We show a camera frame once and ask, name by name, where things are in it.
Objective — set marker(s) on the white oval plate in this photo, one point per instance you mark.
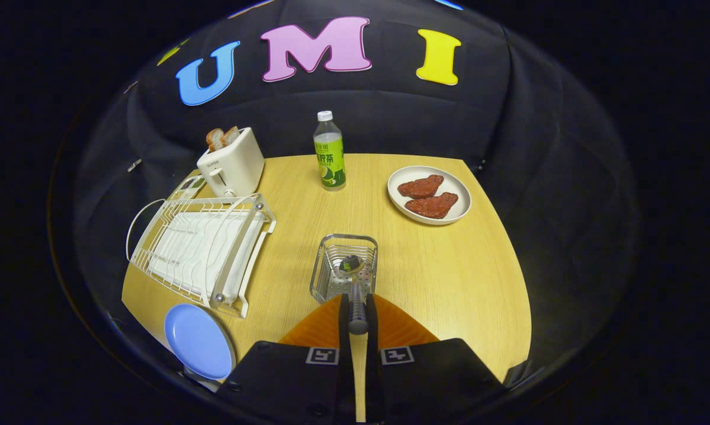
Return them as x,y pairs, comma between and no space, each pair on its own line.
456,184

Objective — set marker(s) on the white divided condiment dish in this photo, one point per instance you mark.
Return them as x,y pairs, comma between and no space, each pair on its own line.
186,186

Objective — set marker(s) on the toast slice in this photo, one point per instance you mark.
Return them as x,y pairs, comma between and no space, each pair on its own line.
215,140
231,136

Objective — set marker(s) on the white toaster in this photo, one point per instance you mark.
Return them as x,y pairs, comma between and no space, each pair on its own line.
237,165

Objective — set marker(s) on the black metal frame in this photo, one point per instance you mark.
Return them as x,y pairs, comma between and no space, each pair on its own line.
520,373

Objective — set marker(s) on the white clip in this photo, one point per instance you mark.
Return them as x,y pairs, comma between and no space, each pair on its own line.
134,164

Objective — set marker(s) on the green label drink bottle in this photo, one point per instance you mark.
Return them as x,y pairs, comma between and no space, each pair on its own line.
329,165

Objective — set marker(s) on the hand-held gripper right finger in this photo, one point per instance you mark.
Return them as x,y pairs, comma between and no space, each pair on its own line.
371,378

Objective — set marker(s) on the blue plate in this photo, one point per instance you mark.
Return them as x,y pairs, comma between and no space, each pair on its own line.
198,342

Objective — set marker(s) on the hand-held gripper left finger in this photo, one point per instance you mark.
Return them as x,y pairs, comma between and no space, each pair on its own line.
344,378

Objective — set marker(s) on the red meat piece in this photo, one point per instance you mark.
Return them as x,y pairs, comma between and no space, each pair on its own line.
432,206
420,187

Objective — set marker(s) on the black backdrop cloth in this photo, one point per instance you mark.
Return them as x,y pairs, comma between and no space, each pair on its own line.
390,118

